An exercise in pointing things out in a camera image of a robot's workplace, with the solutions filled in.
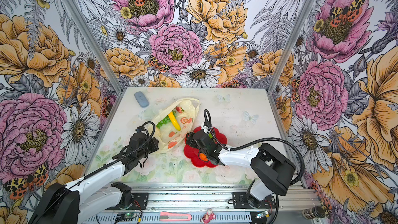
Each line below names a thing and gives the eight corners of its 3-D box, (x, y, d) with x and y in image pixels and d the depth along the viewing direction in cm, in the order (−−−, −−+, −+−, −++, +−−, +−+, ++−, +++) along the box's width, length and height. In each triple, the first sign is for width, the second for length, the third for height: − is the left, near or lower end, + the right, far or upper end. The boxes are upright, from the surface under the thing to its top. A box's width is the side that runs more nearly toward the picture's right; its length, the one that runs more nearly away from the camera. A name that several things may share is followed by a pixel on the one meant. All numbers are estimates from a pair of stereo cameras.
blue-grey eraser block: (142, 109, 112) (141, 106, 110) (133, 96, 121) (132, 93, 118) (150, 104, 115) (149, 102, 113) (141, 92, 123) (140, 89, 121)
